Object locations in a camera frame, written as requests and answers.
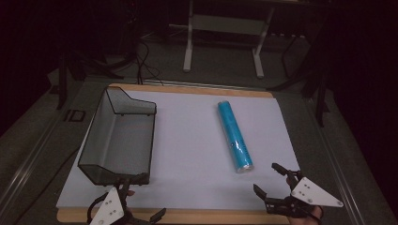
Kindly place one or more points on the person's left hand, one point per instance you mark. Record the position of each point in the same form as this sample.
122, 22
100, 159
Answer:
130, 193

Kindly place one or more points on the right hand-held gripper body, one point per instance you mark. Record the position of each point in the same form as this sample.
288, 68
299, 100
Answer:
313, 193

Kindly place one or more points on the blue roll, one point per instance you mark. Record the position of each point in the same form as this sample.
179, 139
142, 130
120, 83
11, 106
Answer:
234, 134

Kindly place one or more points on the person's right hand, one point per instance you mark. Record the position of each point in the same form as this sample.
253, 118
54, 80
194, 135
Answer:
308, 217

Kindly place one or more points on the white metal desk frame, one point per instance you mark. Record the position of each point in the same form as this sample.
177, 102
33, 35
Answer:
225, 25

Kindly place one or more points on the white paper mat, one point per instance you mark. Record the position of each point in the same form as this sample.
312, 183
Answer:
191, 150

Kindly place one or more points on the aluminium rail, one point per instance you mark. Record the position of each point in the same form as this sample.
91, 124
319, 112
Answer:
339, 162
28, 165

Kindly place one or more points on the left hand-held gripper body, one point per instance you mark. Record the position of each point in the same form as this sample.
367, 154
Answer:
109, 207

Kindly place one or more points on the black metal stand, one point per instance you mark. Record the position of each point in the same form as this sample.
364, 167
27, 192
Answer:
320, 93
62, 81

